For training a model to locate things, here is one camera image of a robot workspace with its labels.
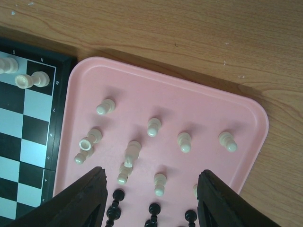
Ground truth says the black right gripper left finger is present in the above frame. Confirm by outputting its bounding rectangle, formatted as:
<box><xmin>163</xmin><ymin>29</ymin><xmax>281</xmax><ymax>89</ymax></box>
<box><xmin>7</xmin><ymin>166</ymin><xmax>108</xmax><ymax>227</ymax></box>

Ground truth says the white chess piece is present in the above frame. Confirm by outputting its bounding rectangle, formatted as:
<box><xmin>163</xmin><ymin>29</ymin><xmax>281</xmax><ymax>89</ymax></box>
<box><xmin>177</xmin><ymin>132</ymin><xmax>191</xmax><ymax>153</ymax></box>
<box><xmin>147</xmin><ymin>118</ymin><xmax>161</xmax><ymax>137</ymax></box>
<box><xmin>96</xmin><ymin>99</ymin><xmax>116</xmax><ymax>115</ymax></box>
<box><xmin>0</xmin><ymin>57</ymin><xmax>18</xmax><ymax>74</ymax></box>
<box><xmin>79</xmin><ymin>129</ymin><xmax>103</xmax><ymax>151</ymax></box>
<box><xmin>218</xmin><ymin>131</ymin><xmax>238</xmax><ymax>152</ymax></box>
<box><xmin>74</xmin><ymin>147</ymin><xmax>94</xmax><ymax>165</ymax></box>
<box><xmin>117</xmin><ymin>163</ymin><xmax>133</xmax><ymax>185</ymax></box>
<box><xmin>124</xmin><ymin>140</ymin><xmax>142</xmax><ymax>168</ymax></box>
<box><xmin>154</xmin><ymin>173</ymin><xmax>167</xmax><ymax>196</ymax></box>
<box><xmin>15</xmin><ymin>71</ymin><xmax>50</xmax><ymax>89</ymax></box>

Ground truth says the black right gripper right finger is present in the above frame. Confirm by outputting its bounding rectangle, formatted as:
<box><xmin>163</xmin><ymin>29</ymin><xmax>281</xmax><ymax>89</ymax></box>
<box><xmin>197</xmin><ymin>170</ymin><xmax>279</xmax><ymax>227</ymax></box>

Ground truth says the pink piece tray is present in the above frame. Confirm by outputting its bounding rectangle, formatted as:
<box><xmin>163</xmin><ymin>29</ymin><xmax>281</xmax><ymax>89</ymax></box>
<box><xmin>54</xmin><ymin>57</ymin><xmax>269</xmax><ymax>227</ymax></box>

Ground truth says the black chess piece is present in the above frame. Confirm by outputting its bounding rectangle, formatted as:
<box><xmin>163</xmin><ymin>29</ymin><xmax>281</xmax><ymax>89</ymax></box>
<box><xmin>105</xmin><ymin>189</ymin><xmax>125</xmax><ymax>227</ymax></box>
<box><xmin>185</xmin><ymin>210</ymin><xmax>197</xmax><ymax>227</ymax></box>
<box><xmin>144</xmin><ymin>203</ymin><xmax>161</xmax><ymax>227</ymax></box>

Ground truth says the black white chessboard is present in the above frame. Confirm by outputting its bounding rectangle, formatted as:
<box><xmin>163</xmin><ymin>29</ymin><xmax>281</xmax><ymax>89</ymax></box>
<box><xmin>0</xmin><ymin>38</ymin><xmax>77</xmax><ymax>227</ymax></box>

